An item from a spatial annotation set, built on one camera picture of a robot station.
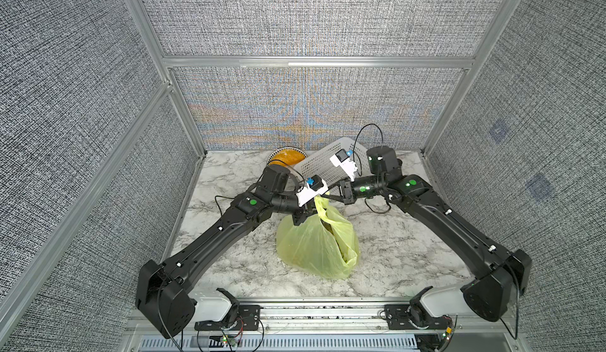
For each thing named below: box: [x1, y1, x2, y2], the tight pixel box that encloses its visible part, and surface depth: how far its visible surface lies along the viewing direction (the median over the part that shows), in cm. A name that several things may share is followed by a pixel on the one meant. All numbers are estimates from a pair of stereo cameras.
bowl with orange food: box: [266, 146, 308, 168], surface depth 112 cm
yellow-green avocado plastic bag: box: [275, 191, 360, 280], surface depth 72 cm
